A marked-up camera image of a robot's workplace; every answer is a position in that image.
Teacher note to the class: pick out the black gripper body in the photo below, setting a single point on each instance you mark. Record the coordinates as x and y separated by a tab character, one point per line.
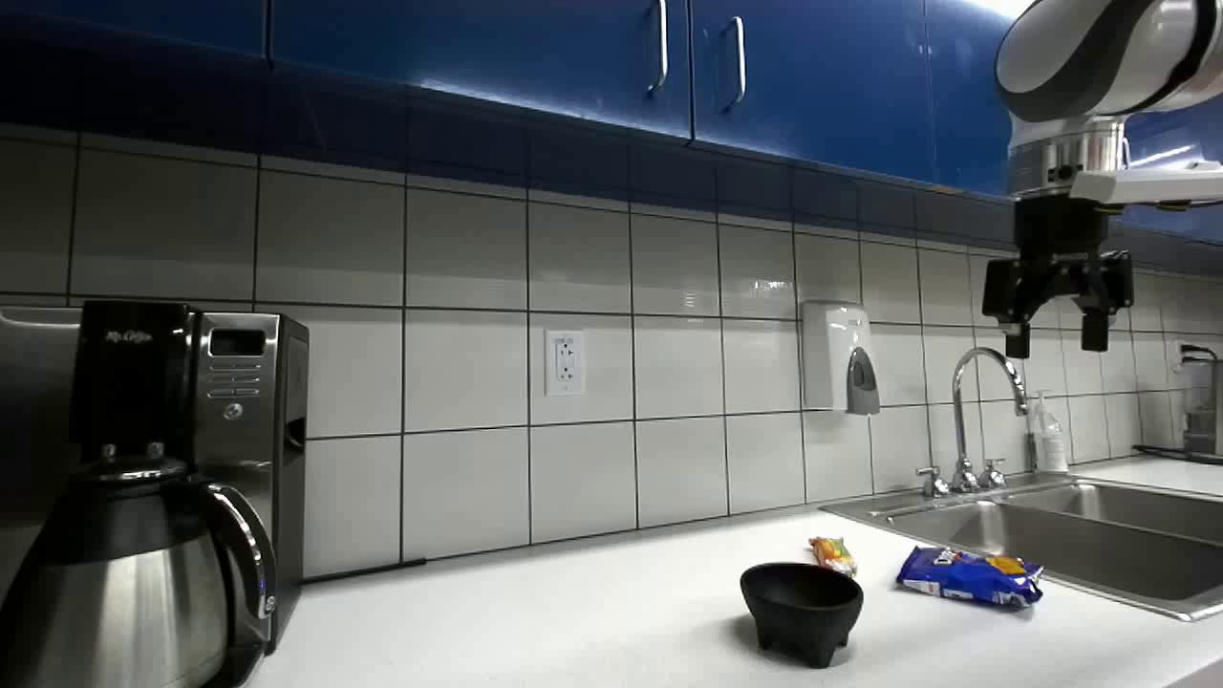
1055	250

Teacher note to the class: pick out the yellow granola bar packet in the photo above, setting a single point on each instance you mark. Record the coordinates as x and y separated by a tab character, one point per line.
834	551

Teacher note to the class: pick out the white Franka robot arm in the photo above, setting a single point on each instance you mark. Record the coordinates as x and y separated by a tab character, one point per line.
1094	53

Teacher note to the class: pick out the black bowl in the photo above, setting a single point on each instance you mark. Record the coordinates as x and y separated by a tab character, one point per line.
799	607

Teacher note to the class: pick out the chrome sink faucet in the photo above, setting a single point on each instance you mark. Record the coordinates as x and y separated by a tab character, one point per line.
960	423

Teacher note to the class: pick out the clear soap bottle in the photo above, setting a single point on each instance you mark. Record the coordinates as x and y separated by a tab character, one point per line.
1050	443

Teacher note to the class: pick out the steel countertop appliance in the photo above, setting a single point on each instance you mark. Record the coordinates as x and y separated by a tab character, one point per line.
1203	404

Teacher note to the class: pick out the stainless steel sink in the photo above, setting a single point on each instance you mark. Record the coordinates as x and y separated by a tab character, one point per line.
1085	542

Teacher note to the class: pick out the blue Doritos chips bag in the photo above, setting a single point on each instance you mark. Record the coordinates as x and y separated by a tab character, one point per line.
960	574

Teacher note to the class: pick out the blue cabinet door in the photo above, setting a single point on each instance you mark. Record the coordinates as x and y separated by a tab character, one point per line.
826	77
482	53

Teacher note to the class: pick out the black steel coffee maker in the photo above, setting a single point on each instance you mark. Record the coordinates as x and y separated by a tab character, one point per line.
244	423

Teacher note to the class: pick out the stainless steel coffee carafe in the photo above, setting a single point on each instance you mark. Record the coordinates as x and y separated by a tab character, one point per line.
128	585

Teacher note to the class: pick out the white wall soap dispenser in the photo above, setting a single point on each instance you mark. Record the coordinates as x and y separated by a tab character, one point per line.
834	356

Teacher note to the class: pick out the white wall power outlet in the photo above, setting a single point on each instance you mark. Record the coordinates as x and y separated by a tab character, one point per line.
565	360

